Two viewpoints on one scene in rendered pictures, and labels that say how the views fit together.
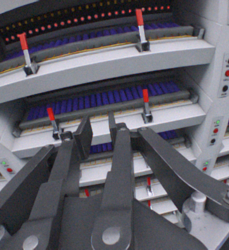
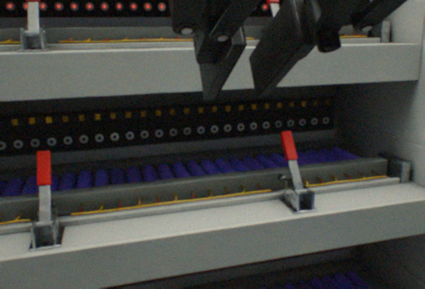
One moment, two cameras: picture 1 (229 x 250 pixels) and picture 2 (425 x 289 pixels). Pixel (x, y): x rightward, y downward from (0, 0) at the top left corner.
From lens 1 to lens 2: 0.19 m
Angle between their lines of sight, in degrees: 39
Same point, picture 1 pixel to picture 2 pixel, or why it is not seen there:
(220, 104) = not seen: outside the picture
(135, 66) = not seen: hidden behind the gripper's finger
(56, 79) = (93, 71)
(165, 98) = (332, 170)
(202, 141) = not seen: outside the picture
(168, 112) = (346, 195)
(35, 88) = (32, 82)
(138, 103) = (269, 176)
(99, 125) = (172, 219)
